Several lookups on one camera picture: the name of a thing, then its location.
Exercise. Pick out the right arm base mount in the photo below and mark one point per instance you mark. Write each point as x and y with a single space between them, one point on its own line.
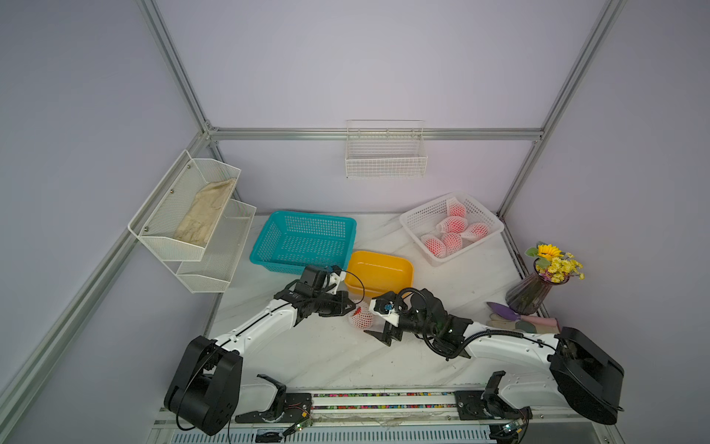
486 404

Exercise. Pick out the white two-tier wire shelf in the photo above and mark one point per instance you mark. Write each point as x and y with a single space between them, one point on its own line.
200 270

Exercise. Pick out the netted apple left back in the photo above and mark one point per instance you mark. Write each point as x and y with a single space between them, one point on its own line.
453 243

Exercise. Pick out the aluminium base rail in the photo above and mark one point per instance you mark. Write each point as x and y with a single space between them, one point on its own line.
426 415

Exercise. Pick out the netted apple top back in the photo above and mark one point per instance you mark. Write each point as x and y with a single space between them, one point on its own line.
456 208

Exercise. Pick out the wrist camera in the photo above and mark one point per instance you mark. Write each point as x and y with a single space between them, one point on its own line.
386 310
335 276

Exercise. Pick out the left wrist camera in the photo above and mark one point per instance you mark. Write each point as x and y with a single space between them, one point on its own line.
335 276

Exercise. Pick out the purple and pink cloth items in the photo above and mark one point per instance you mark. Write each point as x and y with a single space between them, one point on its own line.
503 317

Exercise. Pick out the yellow flower bouquet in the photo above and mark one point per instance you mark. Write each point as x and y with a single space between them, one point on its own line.
553 265

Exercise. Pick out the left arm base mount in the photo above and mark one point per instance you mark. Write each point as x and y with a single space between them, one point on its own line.
266 400

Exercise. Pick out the dark glass vase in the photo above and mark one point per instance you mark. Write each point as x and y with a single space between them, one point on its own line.
528 295

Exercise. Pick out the yellow plastic tub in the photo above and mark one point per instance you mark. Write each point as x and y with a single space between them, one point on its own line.
377 273

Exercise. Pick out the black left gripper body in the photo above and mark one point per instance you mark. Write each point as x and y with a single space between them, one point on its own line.
324 302

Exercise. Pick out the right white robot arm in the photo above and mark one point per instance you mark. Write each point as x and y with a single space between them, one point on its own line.
561 369

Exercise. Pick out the white plastic perforated basket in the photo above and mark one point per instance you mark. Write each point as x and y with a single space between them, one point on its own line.
423 220

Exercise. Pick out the white wire wall basket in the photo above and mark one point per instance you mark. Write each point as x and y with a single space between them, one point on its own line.
385 149

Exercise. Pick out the beige cloth in shelf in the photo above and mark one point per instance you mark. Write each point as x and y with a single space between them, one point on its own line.
198 225

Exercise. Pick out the netted apple centre back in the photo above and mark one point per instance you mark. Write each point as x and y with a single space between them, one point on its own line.
452 224

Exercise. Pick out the aluminium frame structure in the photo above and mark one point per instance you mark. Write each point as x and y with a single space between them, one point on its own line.
34 374

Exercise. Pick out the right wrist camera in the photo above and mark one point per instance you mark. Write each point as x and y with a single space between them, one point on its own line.
386 310

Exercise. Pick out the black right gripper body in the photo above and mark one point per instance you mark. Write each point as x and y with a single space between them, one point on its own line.
408 322

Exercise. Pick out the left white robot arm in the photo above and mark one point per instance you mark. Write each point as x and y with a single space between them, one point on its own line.
204 393

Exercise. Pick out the teal plastic perforated basket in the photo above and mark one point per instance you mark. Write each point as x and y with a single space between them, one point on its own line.
291 241

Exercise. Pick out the netted red apple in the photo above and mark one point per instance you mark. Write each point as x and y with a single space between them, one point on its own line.
362 319
434 245

